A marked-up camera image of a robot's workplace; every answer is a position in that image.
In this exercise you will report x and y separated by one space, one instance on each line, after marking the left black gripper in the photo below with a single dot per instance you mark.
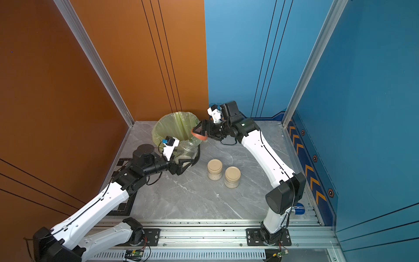
179 169

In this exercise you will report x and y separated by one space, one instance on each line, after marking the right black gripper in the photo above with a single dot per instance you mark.
205 123

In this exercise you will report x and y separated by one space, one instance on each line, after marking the red jar lid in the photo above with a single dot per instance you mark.
199 136

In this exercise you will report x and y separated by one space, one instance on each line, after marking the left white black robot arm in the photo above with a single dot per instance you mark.
69 241

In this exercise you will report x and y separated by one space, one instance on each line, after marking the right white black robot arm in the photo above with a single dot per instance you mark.
287 185

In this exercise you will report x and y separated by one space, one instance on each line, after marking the rice jar cream lid left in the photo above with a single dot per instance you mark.
214 168

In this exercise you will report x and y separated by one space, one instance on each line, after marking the yellow-green plastic bin liner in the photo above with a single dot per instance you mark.
177 125

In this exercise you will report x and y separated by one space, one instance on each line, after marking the left green circuit board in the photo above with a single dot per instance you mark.
134 255

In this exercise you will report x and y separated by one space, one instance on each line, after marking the green circuit board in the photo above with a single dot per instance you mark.
134 255
278 256

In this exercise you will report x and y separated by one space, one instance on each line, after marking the blue silver can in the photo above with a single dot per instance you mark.
298 209

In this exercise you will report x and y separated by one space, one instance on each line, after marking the right green circuit board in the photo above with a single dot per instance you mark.
278 256

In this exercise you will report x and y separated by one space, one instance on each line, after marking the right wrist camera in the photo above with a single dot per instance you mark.
215 114

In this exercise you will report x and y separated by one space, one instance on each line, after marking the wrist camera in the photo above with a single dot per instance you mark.
215 114
170 143

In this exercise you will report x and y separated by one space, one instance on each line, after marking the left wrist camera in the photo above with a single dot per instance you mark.
170 143

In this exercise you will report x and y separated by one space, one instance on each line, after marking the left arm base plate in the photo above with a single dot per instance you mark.
148 236

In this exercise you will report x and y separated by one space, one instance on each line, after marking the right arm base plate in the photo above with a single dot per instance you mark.
255 236

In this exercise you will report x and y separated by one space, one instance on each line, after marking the aluminium front rail frame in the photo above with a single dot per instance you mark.
222 234

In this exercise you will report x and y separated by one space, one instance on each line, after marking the left aluminium corner post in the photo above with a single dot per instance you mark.
77 28

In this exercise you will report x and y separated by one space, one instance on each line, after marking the aluminium corner post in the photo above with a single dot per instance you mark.
335 12
77 28

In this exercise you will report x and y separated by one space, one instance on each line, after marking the right aluminium corner post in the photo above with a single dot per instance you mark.
335 12

